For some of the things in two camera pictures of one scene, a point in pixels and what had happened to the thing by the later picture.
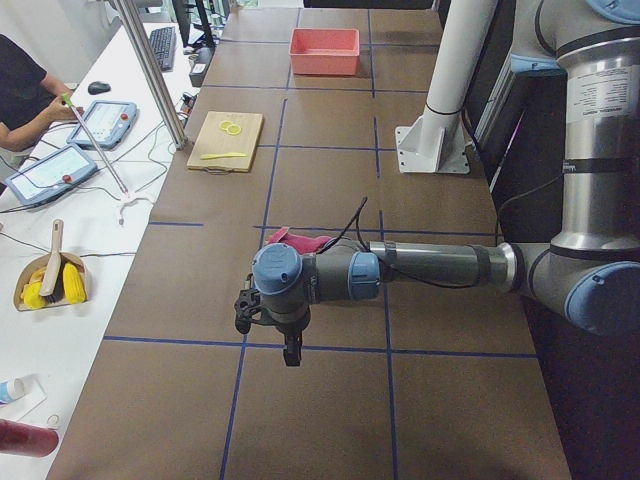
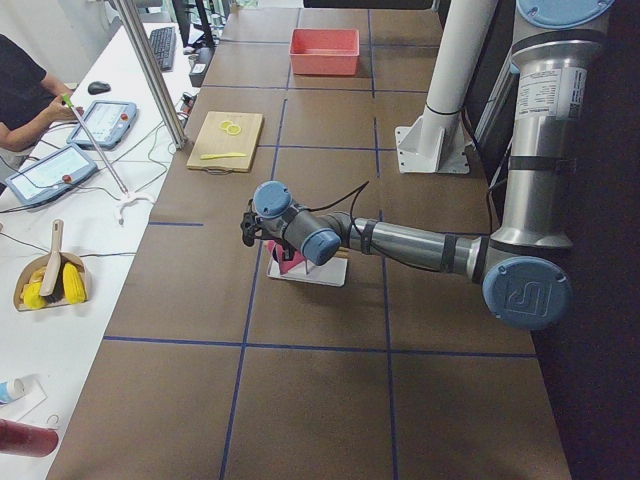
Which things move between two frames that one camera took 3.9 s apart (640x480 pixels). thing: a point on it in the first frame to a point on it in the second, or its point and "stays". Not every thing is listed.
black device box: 201,65 stays
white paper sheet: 33,395 stays
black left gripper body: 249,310 to 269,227
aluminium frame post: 131,18 stays
